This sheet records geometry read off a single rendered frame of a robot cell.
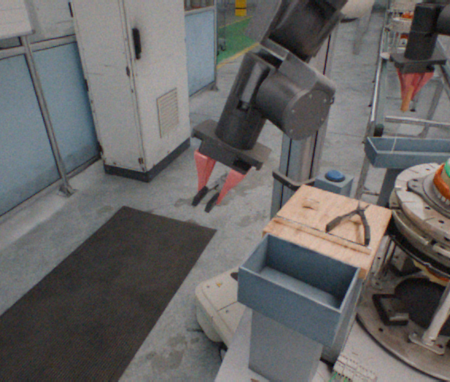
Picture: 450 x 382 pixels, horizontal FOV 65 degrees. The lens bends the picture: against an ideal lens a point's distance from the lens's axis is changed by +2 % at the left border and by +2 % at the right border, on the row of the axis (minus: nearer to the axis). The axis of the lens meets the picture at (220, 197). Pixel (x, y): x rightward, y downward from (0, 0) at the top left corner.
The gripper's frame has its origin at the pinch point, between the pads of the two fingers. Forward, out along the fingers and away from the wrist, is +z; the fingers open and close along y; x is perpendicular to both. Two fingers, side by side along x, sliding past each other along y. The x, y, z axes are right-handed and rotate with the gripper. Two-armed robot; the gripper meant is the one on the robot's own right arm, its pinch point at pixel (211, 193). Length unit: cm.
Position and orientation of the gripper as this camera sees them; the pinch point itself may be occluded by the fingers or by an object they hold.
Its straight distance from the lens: 51.5
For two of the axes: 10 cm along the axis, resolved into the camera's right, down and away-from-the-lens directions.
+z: -3.6, 8.0, 4.8
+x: 3.1, -3.8, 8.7
